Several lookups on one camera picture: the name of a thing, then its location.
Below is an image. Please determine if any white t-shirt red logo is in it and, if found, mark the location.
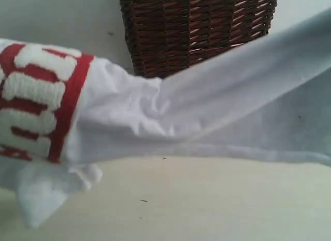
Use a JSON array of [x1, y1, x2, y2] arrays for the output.
[[1, 10, 330, 227]]

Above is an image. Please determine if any dark red wicker basket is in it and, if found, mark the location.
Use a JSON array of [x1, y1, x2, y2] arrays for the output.
[[119, 0, 278, 78]]

